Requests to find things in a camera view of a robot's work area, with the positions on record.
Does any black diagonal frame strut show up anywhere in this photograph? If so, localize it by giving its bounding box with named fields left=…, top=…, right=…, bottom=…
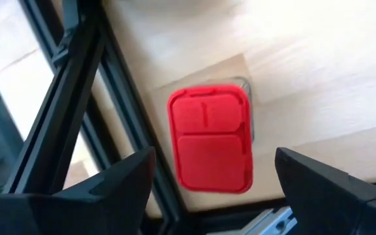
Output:
left=3, top=0, right=107, bottom=196

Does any silver aluminium extrusion piece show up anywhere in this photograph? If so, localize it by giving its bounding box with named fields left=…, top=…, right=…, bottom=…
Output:
left=207, top=206, right=298, bottom=235

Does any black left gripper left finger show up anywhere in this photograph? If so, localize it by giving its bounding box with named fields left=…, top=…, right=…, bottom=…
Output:
left=0, top=146, right=156, bottom=235

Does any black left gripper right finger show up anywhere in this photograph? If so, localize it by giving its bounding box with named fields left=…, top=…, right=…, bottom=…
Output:
left=274, top=147, right=376, bottom=235

